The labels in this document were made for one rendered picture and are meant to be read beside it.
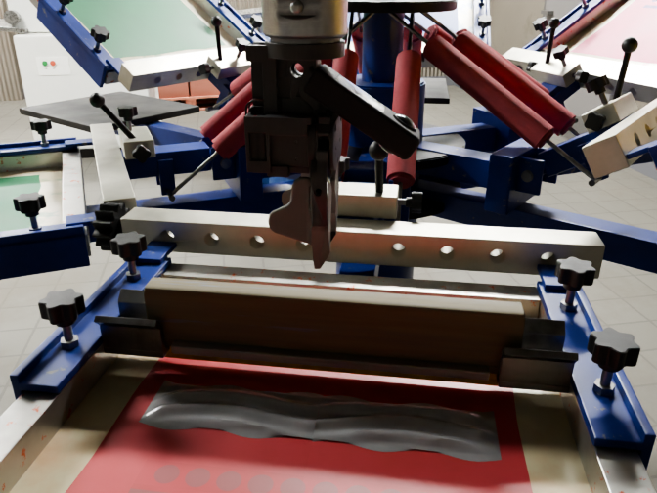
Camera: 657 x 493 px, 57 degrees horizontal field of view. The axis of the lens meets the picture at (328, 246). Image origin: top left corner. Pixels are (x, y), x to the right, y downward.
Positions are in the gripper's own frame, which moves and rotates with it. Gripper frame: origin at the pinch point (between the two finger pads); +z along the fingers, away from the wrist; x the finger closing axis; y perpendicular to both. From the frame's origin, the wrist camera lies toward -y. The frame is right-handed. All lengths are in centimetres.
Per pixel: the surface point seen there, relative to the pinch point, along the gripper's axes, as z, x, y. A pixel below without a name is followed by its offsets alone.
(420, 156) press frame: 10, -71, -10
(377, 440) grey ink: 16.0, 9.8, -6.2
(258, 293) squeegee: 5.8, 0.5, 7.5
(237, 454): 16.3, 13.0, 7.0
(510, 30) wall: 26, -640, -109
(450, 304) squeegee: 5.7, 0.2, -12.7
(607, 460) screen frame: 12.8, 13.1, -26.0
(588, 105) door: 73, -478, -155
